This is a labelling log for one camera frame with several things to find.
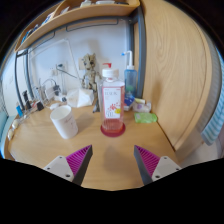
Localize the white power strip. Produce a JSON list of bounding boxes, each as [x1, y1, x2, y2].
[[43, 84, 68, 103]]

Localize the black upright stand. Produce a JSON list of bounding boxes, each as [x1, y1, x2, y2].
[[22, 89, 33, 112]]

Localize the blue white-nozzle wash bottle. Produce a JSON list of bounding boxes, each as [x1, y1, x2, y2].
[[121, 50, 138, 99]]

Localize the teal striped towel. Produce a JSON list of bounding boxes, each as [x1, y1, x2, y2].
[[200, 108, 224, 147]]

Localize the flat round red coaster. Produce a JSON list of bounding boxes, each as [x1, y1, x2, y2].
[[100, 121, 127, 138]]

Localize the green packet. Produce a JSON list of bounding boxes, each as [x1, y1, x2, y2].
[[134, 112, 158, 124]]

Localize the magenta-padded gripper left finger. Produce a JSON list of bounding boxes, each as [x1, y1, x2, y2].
[[43, 144, 94, 187]]

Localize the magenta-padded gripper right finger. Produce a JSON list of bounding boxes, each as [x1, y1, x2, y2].
[[133, 144, 183, 186]]

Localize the brown tree creature figurine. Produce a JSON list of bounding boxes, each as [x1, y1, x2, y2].
[[80, 53, 102, 92]]

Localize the clear pink-labelled drink bottle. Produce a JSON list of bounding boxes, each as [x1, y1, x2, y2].
[[99, 68, 127, 134]]

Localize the white paper cup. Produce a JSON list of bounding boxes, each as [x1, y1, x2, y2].
[[49, 104, 79, 140]]

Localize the yellow wrapped round snack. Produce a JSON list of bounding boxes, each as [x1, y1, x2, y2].
[[11, 119, 21, 130], [7, 128, 16, 141]]

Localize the white tissue pack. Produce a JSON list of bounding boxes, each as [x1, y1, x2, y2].
[[66, 87, 95, 109]]

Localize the wooden shelf unit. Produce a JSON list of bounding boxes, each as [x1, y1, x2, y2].
[[13, 0, 141, 53]]

